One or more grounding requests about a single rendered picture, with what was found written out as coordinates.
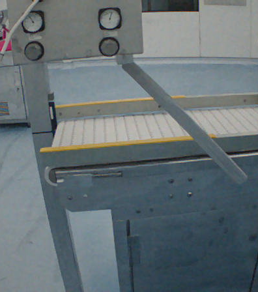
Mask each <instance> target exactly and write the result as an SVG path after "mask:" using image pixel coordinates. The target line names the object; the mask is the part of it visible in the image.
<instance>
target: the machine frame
mask: <svg viewBox="0 0 258 292"><path fill-rule="evenodd" d="M22 71H23V80H24V85H25V95H26V99H27V106H28V108H27V109H28V113H29V120H30V125H31V132H32V135H33V146H34V150H35V158H36V161H37V164H38V172H39V176H40V183H41V187H42V194H43V198H44V201H45V205H46V212H47V216H48V220H49V223H50V229H51V236H52V237H53V243H54V247H55V251H56V254H57V260H58V264H59V267H60V270H61V276H62V278H63V283H64V289H65V291H66V292H84V289H83V284H82V279H81V273H80V271H79V264H78V256H77V255H76V248H75V244H74V239H73V234H72V226H71V222H70V218H69V213H68V209H66V208H64V207H63V206H62V205H61V200H60V197H59V190H58V187H57V186H52V185H51V184H50V183H49V182H48V181H47V180H46V178H45V171H46V167H42V161H41V157H40V149H41V148H46V147H51V146H52V143H53V134H52V129H51V116H50V108H49V103H48V102H51V100H48V92H50V91H51V89H50V81H49V76H48V72H49V71H48V63H47V62H45V63H37V64H28V65H22Z"/></svg>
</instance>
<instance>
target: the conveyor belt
mask: <svg viewBox="0 0 258 292"><path fill-rule="evenodd" d="M186 112H187V113H188V114H189V115H190V117H191V118H192V119H193V120H194V121H195V122H196V123H197V124H198V125H199V126H200V127H201V128H202V129H203V130H204V131H205V132H206V133H207V134H228V133H237V132H242V133H244V132H258V106H251V107H242V108H220V109H195V110H187V111H186ZM177 136H189V134H188V133H187V132H186V131H185V130H184V129H183V127H181V125H179V124H178V123H177V122H176V121H175V120H174V119H173V118H172V116H170V114H168V113H167V112H161V113H144V114H135V115H118V116H109V117H92V118H84V119H74V120H66V121H61V122H60V123H59V124H58V126H57V128H56V131H55V135H54V138H53V143H52V146H51V147H62V146H69V145H85V144H94V143H110V142H119V141H127V140H136V139H152V138H168V137H177ZM252 150H258V148H255V149H241V150H234V151H224V152H225V153H231V152H239V151H252ZM202 155H208V154H207V153H205V154H189V155H181V156H166V157H158V158H141V159H133V160H125V161H117V162H101V163H93V164H77V165H69V166H46V171H45V178H46V180H47V181H48V182H49V183H50V184H51V185H52V186H57V184H53V183H52V182H51V181H50V179H49V172H50V171H51V170H52V169H54V168H74V167H75V166H90V165H98V164H114V163H123V162H138V161H140V160H155V159H163V158H179V157H187V156H202Z"/></svg>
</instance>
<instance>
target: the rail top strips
mask: <svg viewBox="0 0 258 292"><path fill-rule="evenodd" d="M170 97H171V98H185V96H184V95H179V96H170ZM145 100H154V99H153V98H136V99H126V100H108V101H99V102H82V103H78V104H65V105H56V106H55V108H65V107H74V106H84V105H92V104H109V103H118V102H136V101H145ZM209 136H210V137H211V138H216V135H215V134H209ZM190 139H193V138H192V137H191V136H177V137H168V138H152V139H136V140H127V141H119V142H110V143H94V144H85V145H69V146H62V147H46V148H41V149H40V153H43V152H52V151H67V150H75V149H91V148H100V147H116V146H124V145H141V144H150V143H165V142H174V141H189V140H190Z"/></svg>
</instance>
